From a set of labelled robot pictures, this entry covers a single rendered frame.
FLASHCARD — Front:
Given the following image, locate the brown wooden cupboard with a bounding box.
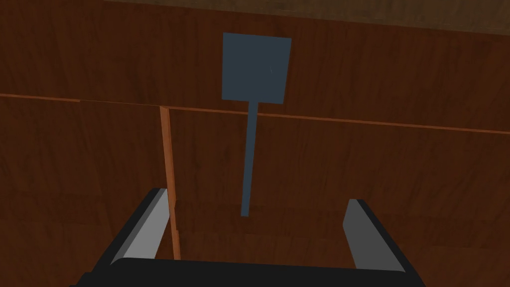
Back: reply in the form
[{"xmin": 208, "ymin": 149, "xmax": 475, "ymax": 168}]
[{"xmin": 0, "ymin": 0, "xmax": 510, "ymax": 287}]

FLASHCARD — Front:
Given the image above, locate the blue-grey paddle-shaped handle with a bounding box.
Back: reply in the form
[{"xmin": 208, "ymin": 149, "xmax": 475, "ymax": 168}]
[{"xmin": 221, "ymin": 32, "xmax": 293, "ymax": 218}]

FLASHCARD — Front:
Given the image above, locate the brown wooden cupboard door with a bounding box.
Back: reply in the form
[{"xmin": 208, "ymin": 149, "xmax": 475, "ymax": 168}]
[
  {"xmin": 0, "ymin": 95, "xmax": 176, "ymax": 287},
  {"xmin": 167, "ymin": 107, "xmax": 510, "ymax": 287}
]

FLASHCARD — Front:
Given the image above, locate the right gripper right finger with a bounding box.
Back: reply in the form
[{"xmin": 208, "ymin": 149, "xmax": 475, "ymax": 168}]
[{"xmin": 342, "ymin": 198, "xmax": 412, "ymax": 274}]

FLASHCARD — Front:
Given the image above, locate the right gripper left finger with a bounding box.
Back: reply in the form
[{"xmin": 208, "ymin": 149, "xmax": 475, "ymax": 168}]
[{"xmin": 95, "ymin": 187, "xmax": 171, "ymax": 270}]

